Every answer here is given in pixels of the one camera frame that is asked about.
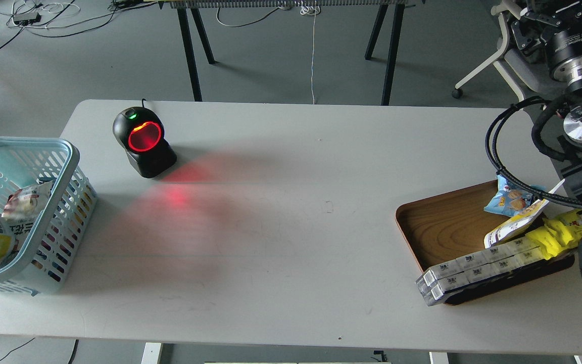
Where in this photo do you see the upper white box row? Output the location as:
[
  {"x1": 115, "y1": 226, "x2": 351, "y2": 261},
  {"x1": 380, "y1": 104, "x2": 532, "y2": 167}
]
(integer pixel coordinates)
[{"x1": 415, "y1": 238, "x2": 545, "y2": 296}]

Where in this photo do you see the yellow cartoon snack bag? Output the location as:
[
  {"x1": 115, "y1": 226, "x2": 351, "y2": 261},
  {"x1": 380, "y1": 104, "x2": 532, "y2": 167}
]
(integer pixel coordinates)
[{"x1": 524, "y1": 209, "x2": 582, "y2": 260}]

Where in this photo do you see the black leg background table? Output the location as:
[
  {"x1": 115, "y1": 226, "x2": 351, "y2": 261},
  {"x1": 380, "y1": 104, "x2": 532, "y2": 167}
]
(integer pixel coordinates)
[{"x1": 160, "y1": 0, "x2": 415, "y2": 106}]

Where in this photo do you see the black power adapter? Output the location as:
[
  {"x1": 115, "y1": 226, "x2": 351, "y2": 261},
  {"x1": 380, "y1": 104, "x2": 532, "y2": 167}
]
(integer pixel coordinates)
[{"x1": 12, "y1": 11, "x2": 41, "y2": 27}]

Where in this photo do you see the black barcode scanner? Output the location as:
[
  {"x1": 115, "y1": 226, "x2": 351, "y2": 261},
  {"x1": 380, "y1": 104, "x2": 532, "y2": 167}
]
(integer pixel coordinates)
[{"x1": 112, "y1": 105, "x2": 177, "y2": 179}]

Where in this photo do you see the blue snack bag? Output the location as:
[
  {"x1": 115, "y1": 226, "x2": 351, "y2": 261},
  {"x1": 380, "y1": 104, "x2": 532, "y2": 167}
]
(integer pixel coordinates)
[{"x1": 483, "y1": 175, "x2": 538, "y2": 217}]

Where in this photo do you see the brown wooden tray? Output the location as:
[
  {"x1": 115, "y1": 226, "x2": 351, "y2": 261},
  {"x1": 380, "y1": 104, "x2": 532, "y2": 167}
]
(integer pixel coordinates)
[{"x1": 395, "y1": 180, "x2": 574, "y2": 279}]

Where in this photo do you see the red white snack bag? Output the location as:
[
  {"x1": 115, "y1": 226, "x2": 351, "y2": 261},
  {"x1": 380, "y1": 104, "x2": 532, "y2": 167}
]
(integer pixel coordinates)
[{"x1": 2, "y1": 180, "x2": 55, "y2": 221}]

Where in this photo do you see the white office chair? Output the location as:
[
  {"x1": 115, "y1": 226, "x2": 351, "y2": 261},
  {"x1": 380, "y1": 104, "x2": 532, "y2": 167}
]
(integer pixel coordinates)
[{"x1": 451, "y1": 1, "x2": 562, "y2": 101}]

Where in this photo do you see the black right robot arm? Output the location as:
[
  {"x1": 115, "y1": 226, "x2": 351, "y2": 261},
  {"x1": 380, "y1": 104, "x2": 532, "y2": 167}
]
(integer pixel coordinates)
[{"x1": 485, "y1": 1, "x2": 582, "y2": 278}]

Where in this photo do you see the lower white box row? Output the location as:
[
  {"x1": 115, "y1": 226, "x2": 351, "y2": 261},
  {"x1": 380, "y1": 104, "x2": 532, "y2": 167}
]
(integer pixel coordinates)
[{"x1": 415, "y1": 248, "x2": 548, "y2": 306}]

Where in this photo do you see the light blue plastic basket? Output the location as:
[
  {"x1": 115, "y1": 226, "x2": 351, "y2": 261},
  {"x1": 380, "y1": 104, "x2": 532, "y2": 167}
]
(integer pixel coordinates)
[{"x1": 0, "y1": 138, "x2": 98, "y2": 296}]

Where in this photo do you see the white hanging cable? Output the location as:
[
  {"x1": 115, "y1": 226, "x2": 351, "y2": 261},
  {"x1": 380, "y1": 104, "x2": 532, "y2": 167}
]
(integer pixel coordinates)
[{"x1": 300, "y1": 5, "x2": 321, "y2": 105}]

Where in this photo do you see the white box row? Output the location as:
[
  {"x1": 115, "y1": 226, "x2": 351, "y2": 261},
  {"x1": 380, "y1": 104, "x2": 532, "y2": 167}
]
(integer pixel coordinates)
[
  {"x1": 415, "y1": 248, "x2": 548, "y2": 306},
  {"x1": 415, "y1": 238, "x2": 545, "y2": 296}
]

